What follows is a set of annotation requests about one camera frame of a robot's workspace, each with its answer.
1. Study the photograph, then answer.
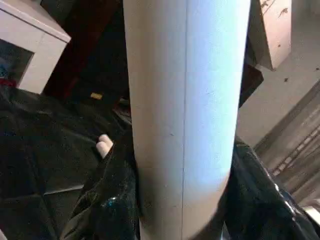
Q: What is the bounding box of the white cabinet with glass doors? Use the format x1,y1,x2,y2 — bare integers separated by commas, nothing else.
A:
0,0,72,95

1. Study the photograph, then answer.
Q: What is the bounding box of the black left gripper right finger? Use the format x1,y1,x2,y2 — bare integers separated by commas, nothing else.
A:
222,140,320,240

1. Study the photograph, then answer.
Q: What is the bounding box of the black mat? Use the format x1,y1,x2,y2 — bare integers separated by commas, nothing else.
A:
0,85,132,240

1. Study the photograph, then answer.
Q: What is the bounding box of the white side furniture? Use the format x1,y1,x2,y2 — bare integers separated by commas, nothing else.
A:
248,0,293,71

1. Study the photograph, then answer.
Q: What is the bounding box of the dark brown furniture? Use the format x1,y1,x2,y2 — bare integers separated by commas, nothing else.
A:
40,0,132,108

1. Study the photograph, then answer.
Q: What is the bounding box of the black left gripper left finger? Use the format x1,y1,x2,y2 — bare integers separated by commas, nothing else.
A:
60,132,142,240

